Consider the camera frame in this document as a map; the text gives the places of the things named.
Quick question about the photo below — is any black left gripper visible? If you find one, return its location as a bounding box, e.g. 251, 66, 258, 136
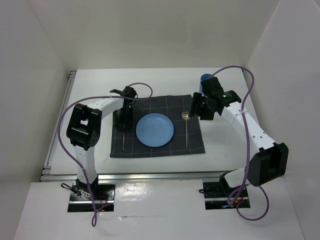
112, 107, 134, 129

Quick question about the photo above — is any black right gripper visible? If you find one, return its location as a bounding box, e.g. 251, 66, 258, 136
188, 92, 216, 121

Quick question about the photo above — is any silver metal spoon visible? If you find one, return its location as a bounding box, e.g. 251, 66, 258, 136
181, 111, 190, 148

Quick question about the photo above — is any blue plastic plate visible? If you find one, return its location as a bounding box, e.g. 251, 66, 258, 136
135, 113, 174, 148

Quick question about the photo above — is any dark grey checked cloth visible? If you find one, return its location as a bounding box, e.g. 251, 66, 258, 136
110, 95, 206, 159

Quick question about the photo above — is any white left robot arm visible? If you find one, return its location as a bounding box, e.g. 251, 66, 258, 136
66, 86, 138, 200

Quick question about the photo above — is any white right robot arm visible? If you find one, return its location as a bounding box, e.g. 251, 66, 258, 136
189, 77, 289, 196

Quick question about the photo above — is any blue plastic cup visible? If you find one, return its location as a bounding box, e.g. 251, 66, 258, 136
198, 73, 213, 93

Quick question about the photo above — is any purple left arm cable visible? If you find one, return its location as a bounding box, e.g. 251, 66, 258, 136
57, 82, 154, 228

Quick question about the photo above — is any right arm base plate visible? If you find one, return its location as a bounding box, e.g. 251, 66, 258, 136
198, 182, 251, 210

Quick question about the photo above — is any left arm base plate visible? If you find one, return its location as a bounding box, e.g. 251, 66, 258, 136
67, 182, 117, 213

